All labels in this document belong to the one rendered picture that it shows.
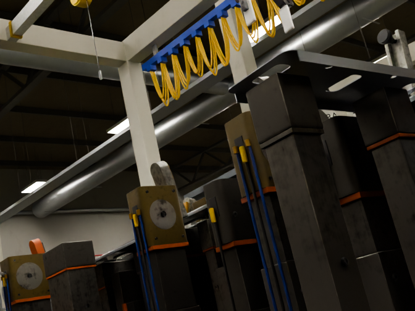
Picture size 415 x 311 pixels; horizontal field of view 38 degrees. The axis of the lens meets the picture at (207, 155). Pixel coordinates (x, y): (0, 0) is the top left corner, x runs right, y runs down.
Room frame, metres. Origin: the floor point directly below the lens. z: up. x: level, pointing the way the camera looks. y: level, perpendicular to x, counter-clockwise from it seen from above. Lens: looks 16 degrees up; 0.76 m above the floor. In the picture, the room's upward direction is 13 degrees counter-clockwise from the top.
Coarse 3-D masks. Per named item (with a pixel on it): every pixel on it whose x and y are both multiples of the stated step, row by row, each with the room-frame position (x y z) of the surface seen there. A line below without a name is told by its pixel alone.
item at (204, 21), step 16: (272, 0) 3.96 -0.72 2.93; (304, 0) 3.81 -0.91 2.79; (208, 16) 4.39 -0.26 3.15; (224, 16) 4.30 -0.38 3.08; (240, 16) 4.19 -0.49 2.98; (256, 16) 4.11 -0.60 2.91; (272, 16) 4.01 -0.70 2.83; (192, 32) 4.52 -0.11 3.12; (208, 32) 4.41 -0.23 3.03; (224, 32) 4.31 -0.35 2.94; (240, 32) 4.22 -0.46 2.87; (272, 32) 4.02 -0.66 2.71; (176, 48) 4.75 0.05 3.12; (144, 64) 5.01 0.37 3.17; (176, 64) 4.76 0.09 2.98; (192, 64) 4.62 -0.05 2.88; (208, 64) 4.51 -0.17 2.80; (224, 64) 4.36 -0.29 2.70; (160, 96) 4.93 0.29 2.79; (176, 96) 4.79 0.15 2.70
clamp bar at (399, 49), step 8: (384, 32) 1.04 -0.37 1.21; (400, 32) 1.05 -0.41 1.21; (384, 40) 1.04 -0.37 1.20; (392, 40) 1.05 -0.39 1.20; (400, 40) 1.05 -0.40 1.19; (392, 48) 1.07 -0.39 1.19; (400, 48) 1.05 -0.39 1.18; (408, 48) 1.06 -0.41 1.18; (392, 56) 1.07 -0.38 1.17; (400, 56) 1.06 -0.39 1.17; (408, 56) 1.05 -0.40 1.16; (392, 64) 1.06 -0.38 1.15; (400, 64) 1.06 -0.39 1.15; (408, 64) 1.04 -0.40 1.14; (400, 88) 1.06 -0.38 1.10; (408, 88) 1.05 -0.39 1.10
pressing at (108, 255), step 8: (200, 208) 1.18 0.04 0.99; (192, 216) 1.28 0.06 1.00; (200, 216) 1.30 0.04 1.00; (184, 224) 1.35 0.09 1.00; (120, 248) 1.42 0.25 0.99; (128, 248) 1.51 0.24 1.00; (104, 256) 1.49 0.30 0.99; (112, 256) 1.57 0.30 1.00; (128, 256) 1.64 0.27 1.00; (96, 264) 1.65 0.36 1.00
